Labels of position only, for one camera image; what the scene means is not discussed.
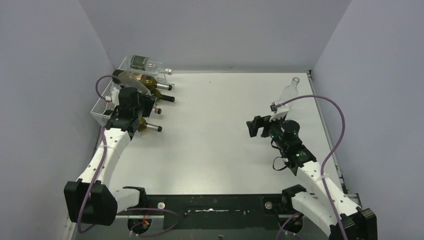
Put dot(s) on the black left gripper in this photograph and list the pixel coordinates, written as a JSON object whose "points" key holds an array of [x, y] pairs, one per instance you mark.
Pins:
{"points": [[145, 104]]}

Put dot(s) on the clear square glass bottle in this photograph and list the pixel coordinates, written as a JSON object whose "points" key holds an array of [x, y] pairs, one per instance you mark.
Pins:
{"points": [[288, 93]]}

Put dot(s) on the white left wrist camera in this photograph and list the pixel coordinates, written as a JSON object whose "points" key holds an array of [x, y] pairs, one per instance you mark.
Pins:
{"points": [[113, 97]]}

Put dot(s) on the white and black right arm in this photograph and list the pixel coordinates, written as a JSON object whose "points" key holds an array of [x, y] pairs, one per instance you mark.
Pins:
{"points": [[318, 198]]}

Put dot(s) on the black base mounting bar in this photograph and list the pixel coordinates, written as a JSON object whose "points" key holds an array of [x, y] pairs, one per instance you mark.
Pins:
{"points": [[207, 212]]}

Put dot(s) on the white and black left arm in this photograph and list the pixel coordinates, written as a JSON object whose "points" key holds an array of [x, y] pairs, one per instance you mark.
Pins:
{"points": [[88, 199]]}

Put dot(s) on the white wire wine rack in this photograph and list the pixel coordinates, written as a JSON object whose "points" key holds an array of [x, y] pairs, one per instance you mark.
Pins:
{"points": [[102, 109]]}

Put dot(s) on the dark green wine bottle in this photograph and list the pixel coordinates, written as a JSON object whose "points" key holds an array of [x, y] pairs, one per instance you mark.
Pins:
{"points": [[155, 92]]}

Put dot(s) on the olive bottle with black cap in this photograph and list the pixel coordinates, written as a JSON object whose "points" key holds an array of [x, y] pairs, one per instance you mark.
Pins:
{"points": [[144, 125]]}

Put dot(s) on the clear bottle with brown cap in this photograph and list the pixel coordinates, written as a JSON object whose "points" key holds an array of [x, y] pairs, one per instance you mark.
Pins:
{"points": [[157, 111]]}

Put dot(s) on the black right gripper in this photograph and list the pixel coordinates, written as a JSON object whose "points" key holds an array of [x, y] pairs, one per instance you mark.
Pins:
{"points": [[262, 126]]}

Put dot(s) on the clear bottle with dark label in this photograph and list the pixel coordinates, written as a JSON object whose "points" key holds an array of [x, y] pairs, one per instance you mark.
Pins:
{"points": [[148, 64]]}

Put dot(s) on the brown bottle with tan label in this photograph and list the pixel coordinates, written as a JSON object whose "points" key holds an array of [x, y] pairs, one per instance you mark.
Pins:
{"points": [[149, 81]]}

